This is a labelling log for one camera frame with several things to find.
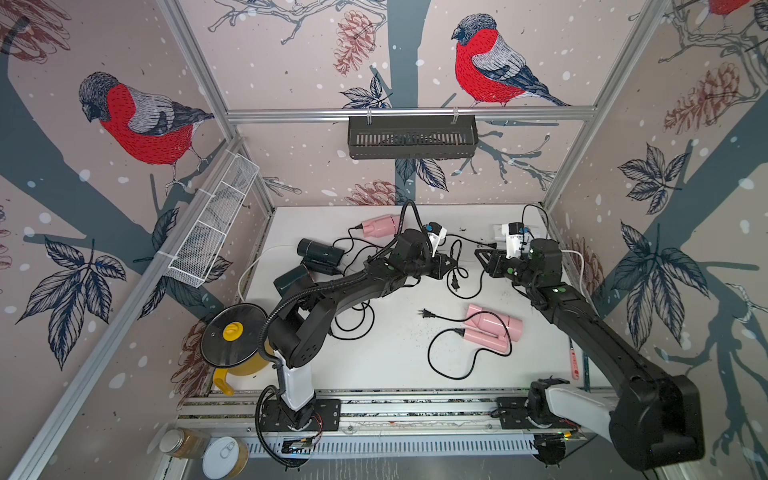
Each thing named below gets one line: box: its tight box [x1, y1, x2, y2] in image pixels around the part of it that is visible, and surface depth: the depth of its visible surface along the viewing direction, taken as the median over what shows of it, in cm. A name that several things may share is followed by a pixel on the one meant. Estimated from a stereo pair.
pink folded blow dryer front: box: [464, 304, 523, 353], surface depth 86 cm
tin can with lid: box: [201, 436, 249, 480], surface depth 66 cm
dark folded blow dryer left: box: [297, 238, 345, 275], surface depth 103 cm
